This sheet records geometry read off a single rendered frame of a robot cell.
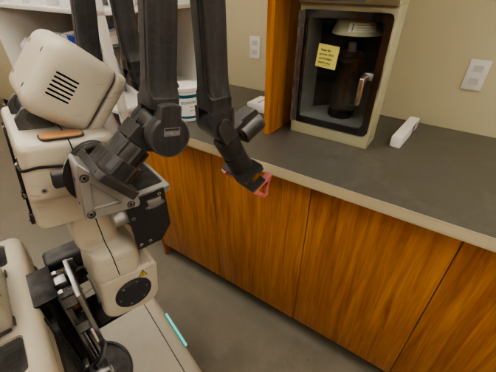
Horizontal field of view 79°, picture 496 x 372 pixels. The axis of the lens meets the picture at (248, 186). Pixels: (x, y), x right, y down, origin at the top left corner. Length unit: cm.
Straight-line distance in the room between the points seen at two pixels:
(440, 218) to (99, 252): 90
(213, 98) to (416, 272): 84
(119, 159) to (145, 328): 99
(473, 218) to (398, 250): 23
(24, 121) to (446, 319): 127
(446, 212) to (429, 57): 76
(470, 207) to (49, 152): 104
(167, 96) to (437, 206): 79
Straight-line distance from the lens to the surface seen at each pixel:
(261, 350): 165
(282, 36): 122
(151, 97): 56
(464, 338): 130
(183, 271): 195
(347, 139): 124
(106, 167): 57
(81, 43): 96
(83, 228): 84
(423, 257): 108
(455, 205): 105
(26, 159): 66
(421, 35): 155
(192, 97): 138
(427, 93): 158
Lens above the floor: 147
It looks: 35 degrees down
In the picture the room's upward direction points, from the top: straight up
